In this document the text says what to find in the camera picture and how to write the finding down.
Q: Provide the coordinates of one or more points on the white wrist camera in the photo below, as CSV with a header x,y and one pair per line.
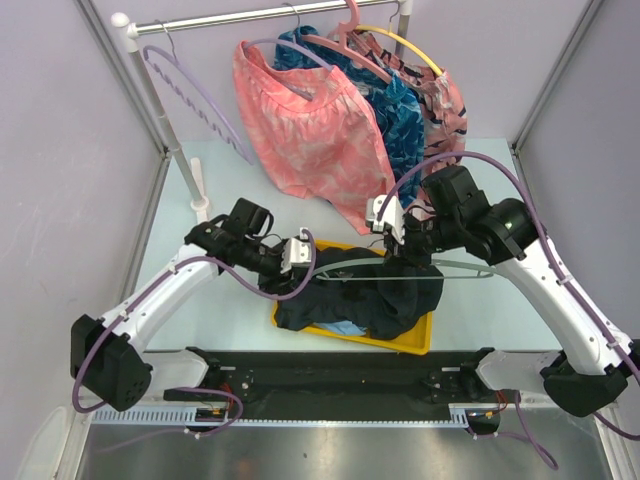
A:
x,y
298,251
386,218

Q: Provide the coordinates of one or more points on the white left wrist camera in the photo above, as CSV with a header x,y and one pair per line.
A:
x,y
298,251

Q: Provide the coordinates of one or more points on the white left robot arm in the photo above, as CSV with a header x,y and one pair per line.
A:
x,y
109,356

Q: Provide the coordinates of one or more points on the pink navy patterned shorts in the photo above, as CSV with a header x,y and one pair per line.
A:
x,y
441,102

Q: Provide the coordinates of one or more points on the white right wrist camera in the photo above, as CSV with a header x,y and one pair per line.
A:
x,y
386,218

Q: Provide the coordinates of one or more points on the metal clothes rack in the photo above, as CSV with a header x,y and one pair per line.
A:
x,y
129,33

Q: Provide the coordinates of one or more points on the blue patterned shorts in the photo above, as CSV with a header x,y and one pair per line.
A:
x,y
396,107

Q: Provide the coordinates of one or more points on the yellow plastic hanger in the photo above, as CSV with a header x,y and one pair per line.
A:
x,y
402,10

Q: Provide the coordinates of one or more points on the green plastic hanger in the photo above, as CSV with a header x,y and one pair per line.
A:
x,y
479,272

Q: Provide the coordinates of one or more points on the dark navy shorts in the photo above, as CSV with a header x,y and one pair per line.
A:
x,y
360,295

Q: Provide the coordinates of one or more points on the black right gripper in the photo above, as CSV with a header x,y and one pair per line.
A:
x,y
407,249

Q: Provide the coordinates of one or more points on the pink plastic hanger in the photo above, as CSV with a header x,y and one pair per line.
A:
x,y
341,44

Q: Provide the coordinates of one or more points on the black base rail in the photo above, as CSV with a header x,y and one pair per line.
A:
x,y
344,387

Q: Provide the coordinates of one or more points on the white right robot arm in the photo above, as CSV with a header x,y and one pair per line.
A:
x,y
596,359

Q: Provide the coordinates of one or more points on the pink white patterned shorts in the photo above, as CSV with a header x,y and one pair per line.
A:
x,y
314,133

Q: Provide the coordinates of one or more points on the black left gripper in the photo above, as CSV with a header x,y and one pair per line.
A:
x,y
279,249

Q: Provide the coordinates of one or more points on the light blue shorts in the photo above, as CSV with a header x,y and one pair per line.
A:
x,y
342,328

